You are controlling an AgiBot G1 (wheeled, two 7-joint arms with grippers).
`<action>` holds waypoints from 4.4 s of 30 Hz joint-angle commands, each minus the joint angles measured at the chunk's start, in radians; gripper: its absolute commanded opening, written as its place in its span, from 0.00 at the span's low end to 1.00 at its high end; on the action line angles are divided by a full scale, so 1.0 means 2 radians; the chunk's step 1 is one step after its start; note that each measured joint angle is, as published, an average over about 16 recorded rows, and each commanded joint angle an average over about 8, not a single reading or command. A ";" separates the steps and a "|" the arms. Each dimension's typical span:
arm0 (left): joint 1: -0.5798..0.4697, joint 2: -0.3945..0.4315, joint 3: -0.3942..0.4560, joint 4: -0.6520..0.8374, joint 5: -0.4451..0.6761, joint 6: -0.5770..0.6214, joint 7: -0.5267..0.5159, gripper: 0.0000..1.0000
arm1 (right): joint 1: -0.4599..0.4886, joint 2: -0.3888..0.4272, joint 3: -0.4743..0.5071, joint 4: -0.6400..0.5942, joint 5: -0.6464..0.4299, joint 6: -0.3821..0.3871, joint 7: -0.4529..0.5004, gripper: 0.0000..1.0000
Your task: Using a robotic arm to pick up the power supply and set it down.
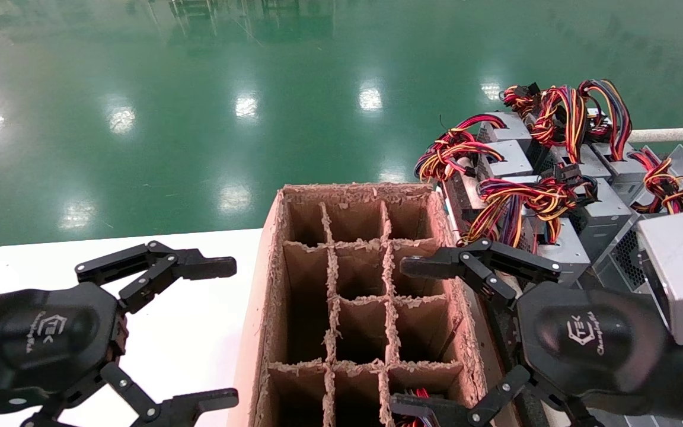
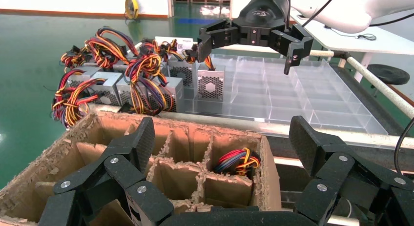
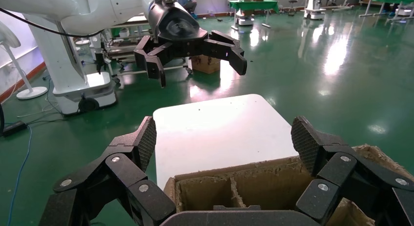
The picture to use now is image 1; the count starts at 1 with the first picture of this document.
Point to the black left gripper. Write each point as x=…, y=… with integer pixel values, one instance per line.
x=39, y=338

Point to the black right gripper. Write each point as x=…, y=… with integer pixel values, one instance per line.
x=590, y=344

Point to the white rail pipe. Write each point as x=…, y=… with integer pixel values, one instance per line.
x=673, y=134

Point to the cardboard box with dividers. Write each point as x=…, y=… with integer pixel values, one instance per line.
x=270, y=296

